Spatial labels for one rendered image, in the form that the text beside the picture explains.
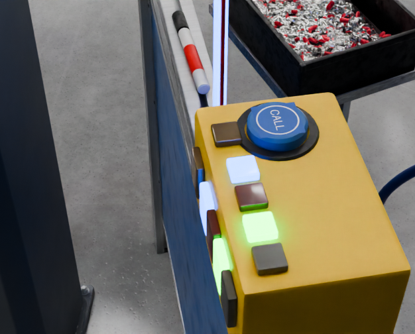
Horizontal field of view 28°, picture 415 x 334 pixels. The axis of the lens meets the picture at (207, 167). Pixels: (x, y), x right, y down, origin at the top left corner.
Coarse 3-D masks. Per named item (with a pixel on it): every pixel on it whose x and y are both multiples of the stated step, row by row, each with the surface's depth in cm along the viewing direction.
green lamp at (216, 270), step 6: (216, 240) 50; (222, 240) 50; (216, 246) 50; (222, 246) 50; (216, 252) 50; (222, 252) 50; (216, 258) 50; (222, 258) 49; (216, 264) 50; (222, 264) 49; (228, 264) 49; (216, 270) 51; (216, 276) 51; (216, 282) 52
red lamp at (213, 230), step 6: (210, 210) 52; (210, 216) 52; (216, 216) 52; (210, 222) 51; (216, 222) 51; (210, 228) 51; (216, 228) 51; (210, 234) 51; (216, 234) 51; (210, 240) 52; (210, 246) 52; (210, 252) 53
